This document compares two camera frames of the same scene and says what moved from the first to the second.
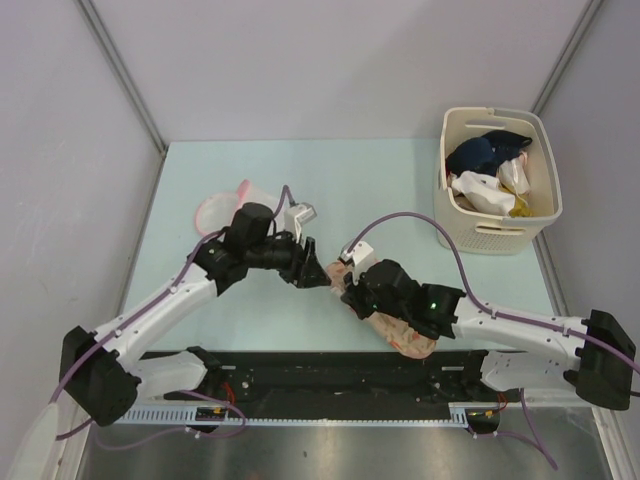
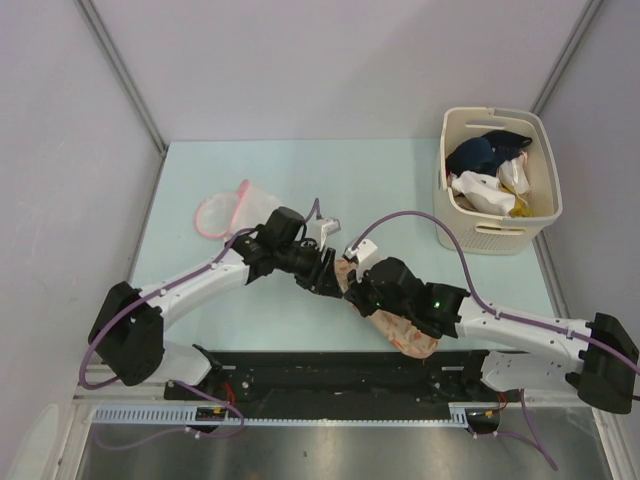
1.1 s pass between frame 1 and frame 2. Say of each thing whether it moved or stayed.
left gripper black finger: moved
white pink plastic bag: stayed
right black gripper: stayed
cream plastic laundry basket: stayed
